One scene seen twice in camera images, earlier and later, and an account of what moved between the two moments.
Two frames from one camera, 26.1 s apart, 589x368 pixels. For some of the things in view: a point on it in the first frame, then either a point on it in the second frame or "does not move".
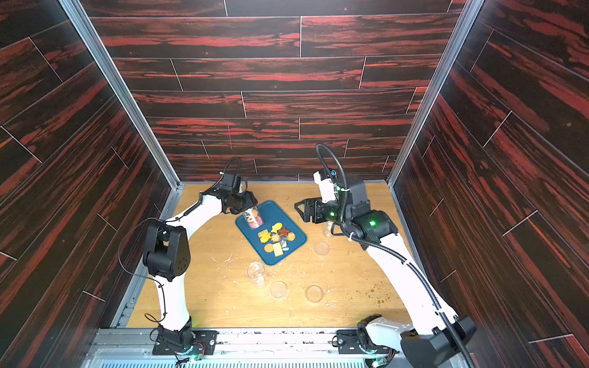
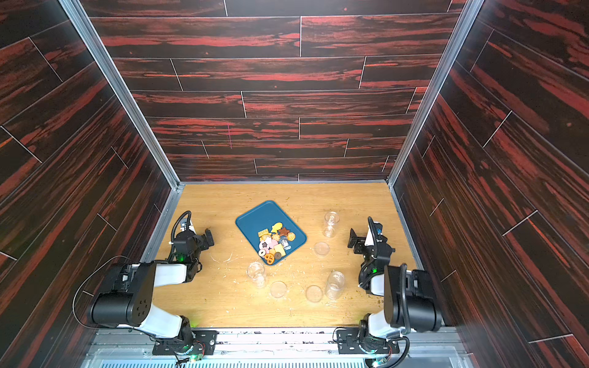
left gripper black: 250,202 to 202,240
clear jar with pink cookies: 254,218 to 335,285
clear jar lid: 278,289 does not move
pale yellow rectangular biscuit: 278,249 does not move
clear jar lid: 321,248 does not move
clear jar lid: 314,294 does not move
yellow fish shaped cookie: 276,227 does not move
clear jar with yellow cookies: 256,271 does not move
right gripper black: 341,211 to 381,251
